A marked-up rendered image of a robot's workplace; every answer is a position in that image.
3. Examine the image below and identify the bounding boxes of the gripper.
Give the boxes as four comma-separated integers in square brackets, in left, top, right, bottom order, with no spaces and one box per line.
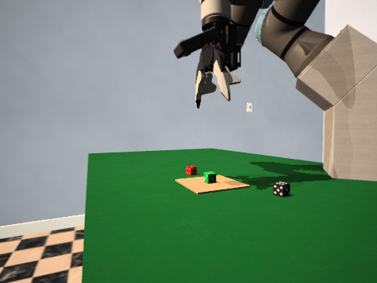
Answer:
[196,16,241,108]

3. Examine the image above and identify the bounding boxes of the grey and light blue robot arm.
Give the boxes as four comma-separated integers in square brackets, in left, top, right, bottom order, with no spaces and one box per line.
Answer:
[174,0,334,78]

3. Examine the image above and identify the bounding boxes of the black die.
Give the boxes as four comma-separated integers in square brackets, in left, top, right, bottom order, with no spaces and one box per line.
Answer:
[273,182,290,197]

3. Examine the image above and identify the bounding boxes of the red die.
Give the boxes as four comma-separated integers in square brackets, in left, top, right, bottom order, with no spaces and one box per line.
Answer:
[186,166,197,175]

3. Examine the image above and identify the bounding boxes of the green die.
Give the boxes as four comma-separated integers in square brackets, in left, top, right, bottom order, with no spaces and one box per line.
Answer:
[203,171,217,184]

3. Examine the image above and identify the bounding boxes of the tan flat mat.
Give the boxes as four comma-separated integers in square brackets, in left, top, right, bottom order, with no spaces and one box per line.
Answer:
[175,175,251,194]

